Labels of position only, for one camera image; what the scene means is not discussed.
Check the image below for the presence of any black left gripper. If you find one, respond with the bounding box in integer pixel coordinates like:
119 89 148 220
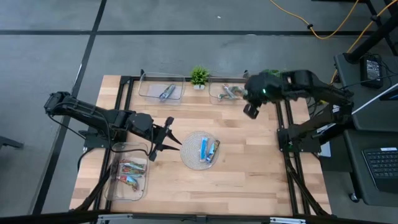
148 116 183 162

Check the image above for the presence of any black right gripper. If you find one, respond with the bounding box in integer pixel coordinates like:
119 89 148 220
243 72 283 121

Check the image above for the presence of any leafy plant in white pot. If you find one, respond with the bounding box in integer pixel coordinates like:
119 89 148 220
260 68 281 77

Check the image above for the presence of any clear plastic bin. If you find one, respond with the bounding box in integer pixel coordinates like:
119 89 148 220
207 73 257 106
104 142 149 202
137 72 187 106

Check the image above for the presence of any spiky plant in white pot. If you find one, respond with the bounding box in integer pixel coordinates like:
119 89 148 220
190 65 210 91

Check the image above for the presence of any dark grey side desk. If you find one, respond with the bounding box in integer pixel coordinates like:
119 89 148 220
333 52 398 208

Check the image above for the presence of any black power adapter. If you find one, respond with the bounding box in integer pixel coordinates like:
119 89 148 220
359 54 384 89

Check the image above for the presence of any black stand leg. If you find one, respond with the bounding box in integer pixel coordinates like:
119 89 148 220
343 0 398 65

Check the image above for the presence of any white-edged dark screen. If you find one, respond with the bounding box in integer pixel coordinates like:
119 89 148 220
354 82 398 110

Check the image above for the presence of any black keyboard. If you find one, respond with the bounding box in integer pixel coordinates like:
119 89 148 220
361 146 398 194

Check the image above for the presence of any black chair leg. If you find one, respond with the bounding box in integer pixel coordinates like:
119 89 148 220
0 135 25 151

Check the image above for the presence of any round woven rope mat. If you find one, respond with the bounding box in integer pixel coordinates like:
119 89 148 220
180 130 221 171

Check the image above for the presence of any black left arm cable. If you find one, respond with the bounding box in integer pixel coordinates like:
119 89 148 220
110 130 156 156

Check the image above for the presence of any black aluminium table frame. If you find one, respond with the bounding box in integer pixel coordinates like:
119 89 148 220
73 68 332 218

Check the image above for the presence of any yellow cable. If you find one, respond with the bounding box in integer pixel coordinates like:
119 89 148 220
317 0 398 103
269 0 361 40

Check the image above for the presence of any black frame bar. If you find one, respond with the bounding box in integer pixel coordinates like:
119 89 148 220
0 210 398 224

